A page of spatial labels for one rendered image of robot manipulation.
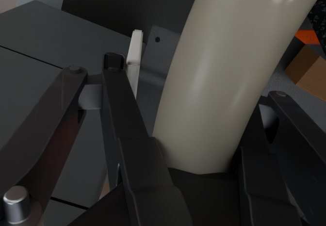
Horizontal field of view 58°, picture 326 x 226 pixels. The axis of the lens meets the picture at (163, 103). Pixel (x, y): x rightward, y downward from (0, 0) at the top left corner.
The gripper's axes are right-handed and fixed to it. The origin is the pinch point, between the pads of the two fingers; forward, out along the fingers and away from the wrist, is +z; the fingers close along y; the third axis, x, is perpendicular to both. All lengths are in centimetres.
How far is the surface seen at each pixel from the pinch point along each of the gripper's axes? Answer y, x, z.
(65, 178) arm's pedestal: -10.4, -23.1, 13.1
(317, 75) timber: 54, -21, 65
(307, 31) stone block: 24.3, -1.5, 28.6
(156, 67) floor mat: 5, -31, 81
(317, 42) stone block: 24.5, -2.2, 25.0
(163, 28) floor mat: 5, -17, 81
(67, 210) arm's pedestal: -8.8, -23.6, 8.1
